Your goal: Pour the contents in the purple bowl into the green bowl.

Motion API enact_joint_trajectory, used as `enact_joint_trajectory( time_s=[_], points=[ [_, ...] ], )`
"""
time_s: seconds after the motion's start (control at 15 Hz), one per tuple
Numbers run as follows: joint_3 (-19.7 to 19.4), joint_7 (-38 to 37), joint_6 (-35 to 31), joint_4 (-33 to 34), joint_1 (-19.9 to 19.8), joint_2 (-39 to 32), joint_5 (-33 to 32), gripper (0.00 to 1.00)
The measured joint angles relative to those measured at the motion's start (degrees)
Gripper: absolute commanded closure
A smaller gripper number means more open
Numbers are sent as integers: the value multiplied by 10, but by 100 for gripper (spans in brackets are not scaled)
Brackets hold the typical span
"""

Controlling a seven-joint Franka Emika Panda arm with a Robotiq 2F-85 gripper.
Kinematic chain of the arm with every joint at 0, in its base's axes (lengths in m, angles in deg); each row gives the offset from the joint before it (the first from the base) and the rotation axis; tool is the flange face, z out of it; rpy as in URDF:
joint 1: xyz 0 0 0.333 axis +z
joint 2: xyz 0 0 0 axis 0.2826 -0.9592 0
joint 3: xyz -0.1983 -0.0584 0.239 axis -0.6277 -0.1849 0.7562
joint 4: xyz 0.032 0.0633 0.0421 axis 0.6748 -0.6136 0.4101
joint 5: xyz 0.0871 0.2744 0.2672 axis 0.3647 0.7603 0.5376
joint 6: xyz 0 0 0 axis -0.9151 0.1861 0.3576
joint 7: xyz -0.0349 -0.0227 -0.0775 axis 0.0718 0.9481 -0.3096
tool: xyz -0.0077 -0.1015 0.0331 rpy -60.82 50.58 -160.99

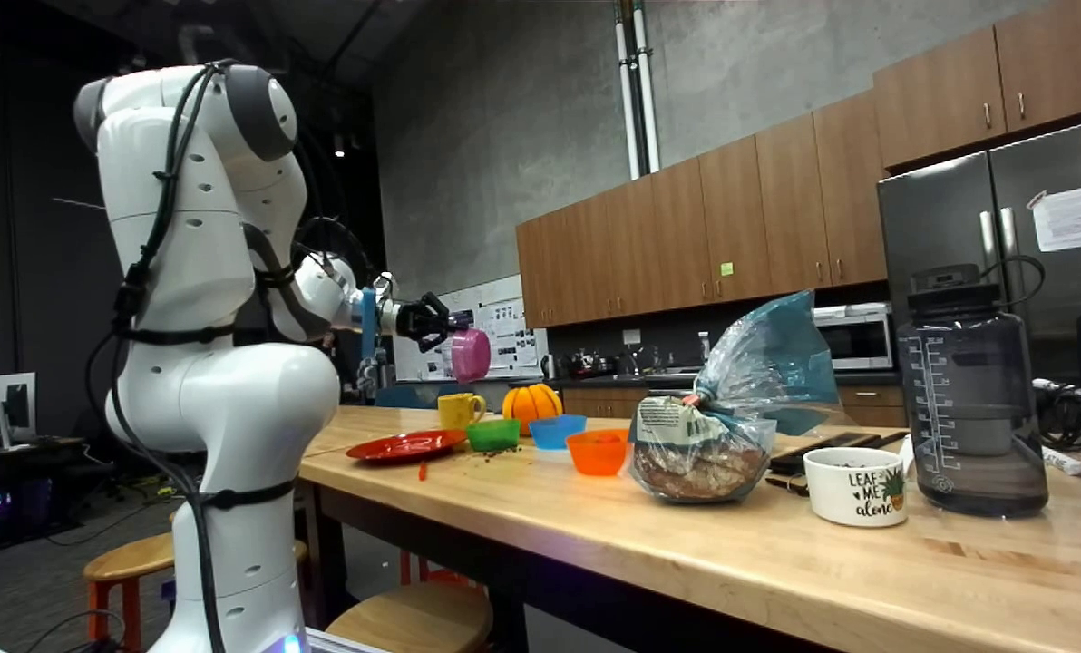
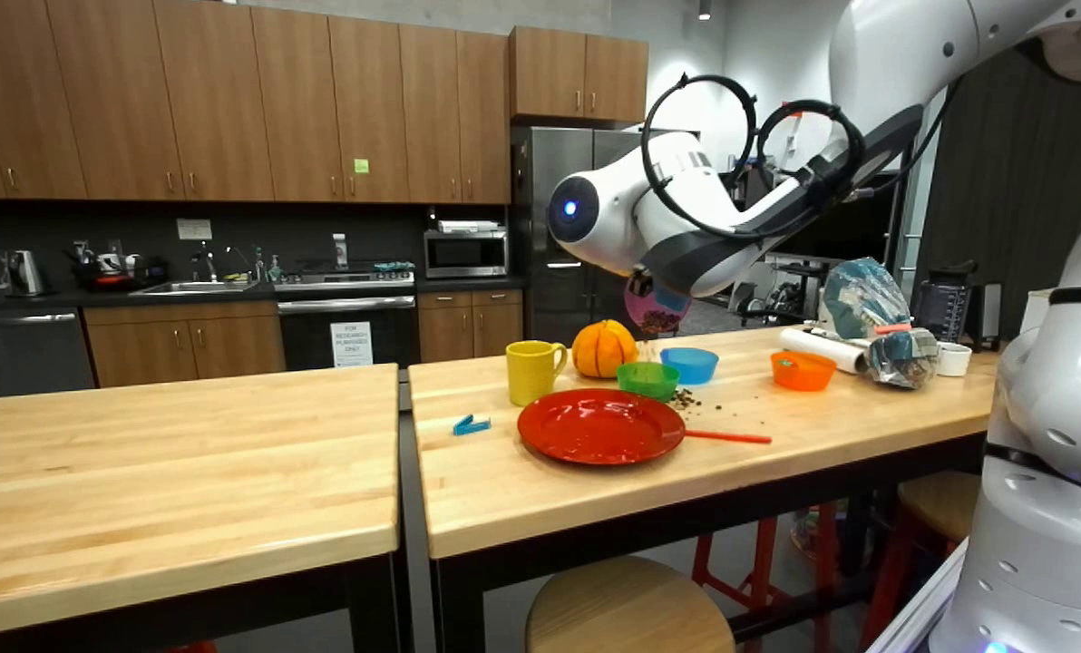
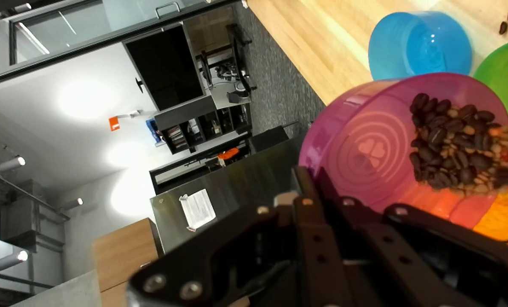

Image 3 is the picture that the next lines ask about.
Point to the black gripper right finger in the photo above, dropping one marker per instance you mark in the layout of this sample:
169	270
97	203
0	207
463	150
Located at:
412	266

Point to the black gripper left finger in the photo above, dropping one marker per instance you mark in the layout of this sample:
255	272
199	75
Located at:
315	256

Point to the purple translucent plastic bowl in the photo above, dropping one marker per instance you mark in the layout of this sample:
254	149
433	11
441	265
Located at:
349	147

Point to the mixed dried beans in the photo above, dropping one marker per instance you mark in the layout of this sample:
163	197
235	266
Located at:
452	142

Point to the green plastic bowl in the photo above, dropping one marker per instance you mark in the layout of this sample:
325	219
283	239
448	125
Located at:
494	70

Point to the blue plastic bowl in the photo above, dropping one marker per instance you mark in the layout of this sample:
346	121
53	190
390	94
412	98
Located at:
417	45

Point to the white paper on refrigerator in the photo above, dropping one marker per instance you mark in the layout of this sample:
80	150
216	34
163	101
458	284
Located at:
196	208

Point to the black storage shelf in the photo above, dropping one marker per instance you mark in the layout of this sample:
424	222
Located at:
179	121

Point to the small wooden cabinet over refrigerator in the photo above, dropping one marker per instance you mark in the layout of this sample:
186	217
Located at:
122	256

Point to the black equipment stand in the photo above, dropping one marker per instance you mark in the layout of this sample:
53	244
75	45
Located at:
237	57

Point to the white cylindrical ceiling lamp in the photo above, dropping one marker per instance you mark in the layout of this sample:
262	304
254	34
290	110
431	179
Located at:
71	203
8	260
10	164

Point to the grey ceiling air unit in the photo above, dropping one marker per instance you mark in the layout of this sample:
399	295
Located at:
15	222

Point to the grey framed glass door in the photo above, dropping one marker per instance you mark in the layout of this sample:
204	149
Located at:
66	28

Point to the small orange wall sign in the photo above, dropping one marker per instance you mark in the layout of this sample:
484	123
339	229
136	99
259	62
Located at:
114	121

